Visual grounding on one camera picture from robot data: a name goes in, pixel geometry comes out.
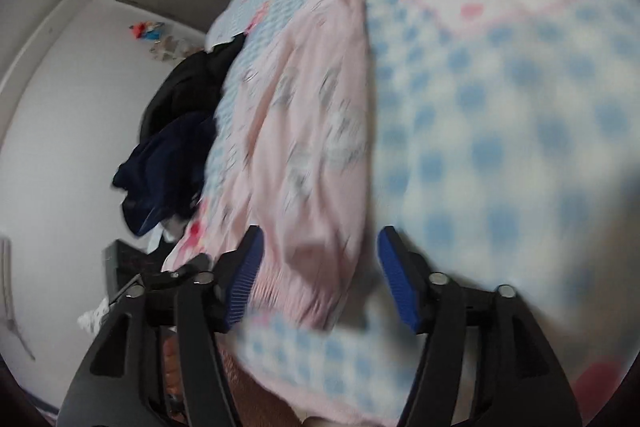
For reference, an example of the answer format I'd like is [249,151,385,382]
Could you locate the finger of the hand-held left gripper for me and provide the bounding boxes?
[140,253,212,290]

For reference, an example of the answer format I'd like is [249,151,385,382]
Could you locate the white garment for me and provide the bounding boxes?
[159,206,202,244]

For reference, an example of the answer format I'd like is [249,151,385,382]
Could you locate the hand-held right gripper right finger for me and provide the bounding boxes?
[377,226,583,427]

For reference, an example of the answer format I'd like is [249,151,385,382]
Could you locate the red and blue wall toy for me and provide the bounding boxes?
[130,20,167,44]

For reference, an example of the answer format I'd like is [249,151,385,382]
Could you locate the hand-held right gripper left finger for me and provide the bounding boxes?
[56,224,265,427]

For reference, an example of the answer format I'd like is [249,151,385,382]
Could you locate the pink printed pants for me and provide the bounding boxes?
[165,0,379,334]

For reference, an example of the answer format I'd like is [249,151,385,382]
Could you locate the small white rack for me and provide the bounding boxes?
[149,33,202,64]

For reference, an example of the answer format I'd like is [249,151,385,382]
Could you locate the black garment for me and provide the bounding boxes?
[141,33,247,144]

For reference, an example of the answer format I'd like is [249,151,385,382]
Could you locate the blue checked cartoon blanket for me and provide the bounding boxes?
[165,0,640,427]

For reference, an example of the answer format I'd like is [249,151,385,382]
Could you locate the navy garment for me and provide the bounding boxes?
[111,109,219,239]

